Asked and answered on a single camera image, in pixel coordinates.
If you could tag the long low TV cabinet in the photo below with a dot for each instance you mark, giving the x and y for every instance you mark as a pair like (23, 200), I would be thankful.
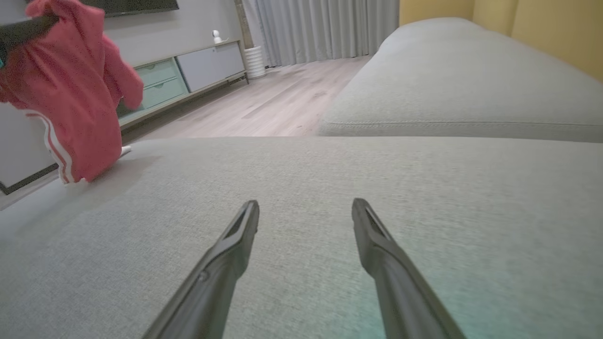
(207, 66)

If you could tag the white ribbed cylinder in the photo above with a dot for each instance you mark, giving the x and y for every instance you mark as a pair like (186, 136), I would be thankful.
(255, 63)

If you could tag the large grey sofa seat cushion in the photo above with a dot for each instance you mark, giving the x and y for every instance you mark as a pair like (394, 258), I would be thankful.
(301, 169)

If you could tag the grey cabinet door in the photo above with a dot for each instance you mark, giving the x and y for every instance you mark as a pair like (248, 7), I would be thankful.
(212, 66)

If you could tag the black flat television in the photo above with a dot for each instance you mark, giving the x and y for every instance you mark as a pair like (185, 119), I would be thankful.
(141, 5)

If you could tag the small white security camera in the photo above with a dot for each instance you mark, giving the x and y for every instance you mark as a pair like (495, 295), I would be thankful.
(216, 36)

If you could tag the teal cabinet drawer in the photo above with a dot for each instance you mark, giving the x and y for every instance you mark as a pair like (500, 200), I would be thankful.
(158, 71)
(165, 93)

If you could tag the red Bulls 23 shorts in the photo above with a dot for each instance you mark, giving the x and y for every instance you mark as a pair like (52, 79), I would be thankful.
(70, 94)

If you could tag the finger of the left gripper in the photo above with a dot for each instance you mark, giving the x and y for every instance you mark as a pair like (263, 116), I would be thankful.
(23, 30)

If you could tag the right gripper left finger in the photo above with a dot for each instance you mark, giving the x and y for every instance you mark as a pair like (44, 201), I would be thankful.
(212, 282)

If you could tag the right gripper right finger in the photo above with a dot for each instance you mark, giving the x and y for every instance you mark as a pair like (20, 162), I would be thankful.
(400, 292)

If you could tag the grey pleated curtain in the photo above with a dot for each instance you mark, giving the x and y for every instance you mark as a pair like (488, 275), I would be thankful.
(320, 28)

